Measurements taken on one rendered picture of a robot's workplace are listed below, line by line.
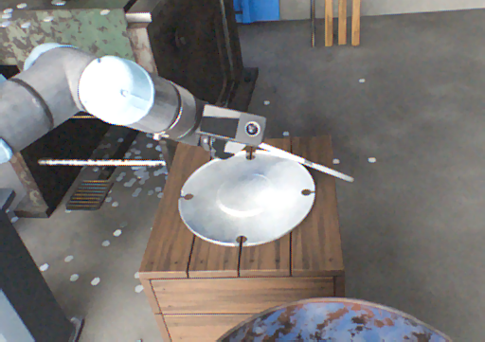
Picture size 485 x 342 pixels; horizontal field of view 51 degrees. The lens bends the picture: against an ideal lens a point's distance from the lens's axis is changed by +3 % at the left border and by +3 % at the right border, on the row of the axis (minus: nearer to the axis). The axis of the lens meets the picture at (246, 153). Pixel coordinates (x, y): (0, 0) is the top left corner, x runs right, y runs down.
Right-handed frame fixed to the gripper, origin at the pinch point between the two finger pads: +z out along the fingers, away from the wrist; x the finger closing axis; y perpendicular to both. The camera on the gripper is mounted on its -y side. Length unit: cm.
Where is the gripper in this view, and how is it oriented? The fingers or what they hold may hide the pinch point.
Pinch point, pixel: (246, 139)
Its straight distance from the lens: 87.7
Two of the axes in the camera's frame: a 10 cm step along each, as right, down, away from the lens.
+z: 4.2, 1.4, 9.0
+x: -2.5, 9.7, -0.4
